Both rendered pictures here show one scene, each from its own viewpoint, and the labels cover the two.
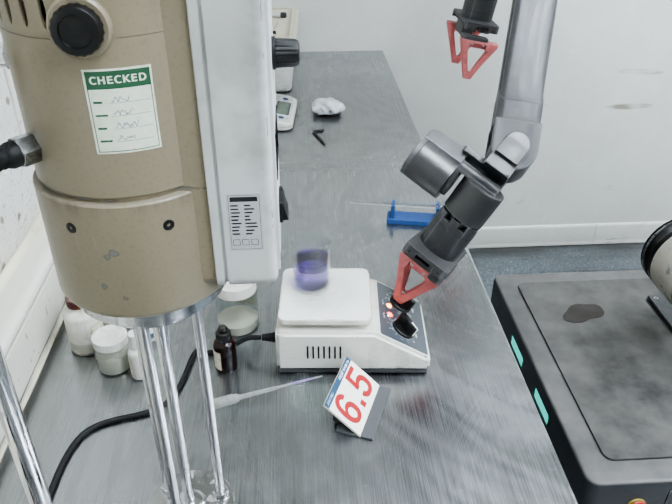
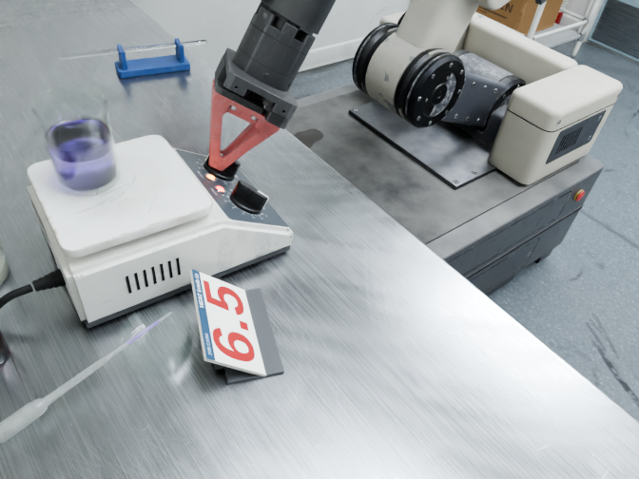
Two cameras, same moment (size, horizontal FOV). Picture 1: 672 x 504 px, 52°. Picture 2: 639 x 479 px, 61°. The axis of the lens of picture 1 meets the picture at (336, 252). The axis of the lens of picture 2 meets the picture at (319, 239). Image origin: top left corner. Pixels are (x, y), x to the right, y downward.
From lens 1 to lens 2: 0.46 m
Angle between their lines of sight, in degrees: 33
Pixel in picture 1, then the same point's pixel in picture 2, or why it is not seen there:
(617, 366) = (356, 178)
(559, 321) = not seen: hidden behind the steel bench
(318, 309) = (124, 214)
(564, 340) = not seen: hidden behind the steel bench
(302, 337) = (116, 266)
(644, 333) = (361, 143)
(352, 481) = (297, 450)
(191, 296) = not seen: outside the picture
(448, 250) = (284, 74)
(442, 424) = (350, 309)
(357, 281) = (157, 155)
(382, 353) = (236, 246)
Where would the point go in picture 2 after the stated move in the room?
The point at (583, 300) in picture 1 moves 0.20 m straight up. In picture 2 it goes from (300, 127) to (307, 54)
